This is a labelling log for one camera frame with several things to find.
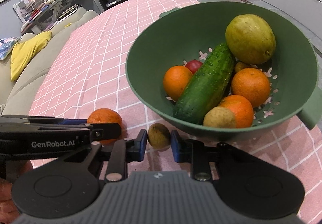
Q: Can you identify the orange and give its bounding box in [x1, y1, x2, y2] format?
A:
[234, 61, 251, 73]
[163, 66, 193, 101]
[86, 108, 123, 146]

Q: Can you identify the brown kiwi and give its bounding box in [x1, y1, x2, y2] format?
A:
[203, 106, 236, 129]
[147, 123, 171, 149]

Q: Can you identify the green cucumber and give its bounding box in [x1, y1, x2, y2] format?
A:
[173, 43, 234, 124]

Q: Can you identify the large orange mandarin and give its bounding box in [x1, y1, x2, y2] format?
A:
[231, 68, 271, 108]

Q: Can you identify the small red tomato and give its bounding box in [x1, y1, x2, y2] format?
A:
[185, 60, 202, 74]

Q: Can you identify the large yellow-green pomelo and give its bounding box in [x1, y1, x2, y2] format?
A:
[225, 14, 276, 65]

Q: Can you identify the person left hand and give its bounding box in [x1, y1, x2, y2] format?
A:
[0, 160, 34, 224]

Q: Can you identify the beige sofa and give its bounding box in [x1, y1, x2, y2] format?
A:
[1, 7, 98, 115]

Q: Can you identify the pink checked tablecloth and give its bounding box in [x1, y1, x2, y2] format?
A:
[30, 0, 321, 223]

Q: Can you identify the yellow cushion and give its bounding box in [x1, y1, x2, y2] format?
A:
[10, 31, 52, 82]

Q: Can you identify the blue floral cushion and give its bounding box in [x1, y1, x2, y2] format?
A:
[0, 37, 21, 60]

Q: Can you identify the cluttered desk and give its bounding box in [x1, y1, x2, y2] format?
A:
[12, 0, 90, 36]

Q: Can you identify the green colander bowl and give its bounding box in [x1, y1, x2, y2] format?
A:
[126, 1, 321, 141]

